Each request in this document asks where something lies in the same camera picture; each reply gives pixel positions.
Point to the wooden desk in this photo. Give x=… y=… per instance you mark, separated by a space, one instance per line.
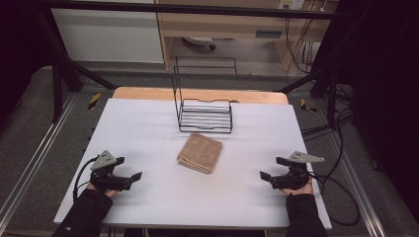
x=214 y=26

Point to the aluminium floor rail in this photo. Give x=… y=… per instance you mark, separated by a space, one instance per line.
x=33 y=161
x=352 y=177

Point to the person's left hand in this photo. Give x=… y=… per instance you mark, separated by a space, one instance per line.
x=112 y=193

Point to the brown towel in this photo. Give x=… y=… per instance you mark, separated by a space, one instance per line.
x=199 y=153

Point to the black curtain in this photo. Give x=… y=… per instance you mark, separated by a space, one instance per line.
x=16 y=49
x=388 y=98

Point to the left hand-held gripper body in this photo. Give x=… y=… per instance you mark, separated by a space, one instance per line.
x=104 y=179

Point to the office chair base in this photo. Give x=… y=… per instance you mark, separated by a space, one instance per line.
x=197 y=40

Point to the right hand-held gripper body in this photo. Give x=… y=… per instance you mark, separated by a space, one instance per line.
x=293 y=177

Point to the black metal frame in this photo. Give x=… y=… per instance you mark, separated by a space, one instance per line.
x=197 y=9

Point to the person's right hand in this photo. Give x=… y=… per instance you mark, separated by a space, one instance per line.
x=301 y=191

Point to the wall power socket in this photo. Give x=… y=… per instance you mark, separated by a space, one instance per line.
x=290 y=4

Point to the white cabinet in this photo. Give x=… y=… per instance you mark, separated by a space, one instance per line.
x=105 y=36

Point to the white foam board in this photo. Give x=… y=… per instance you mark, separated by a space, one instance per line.
x=164 y=197

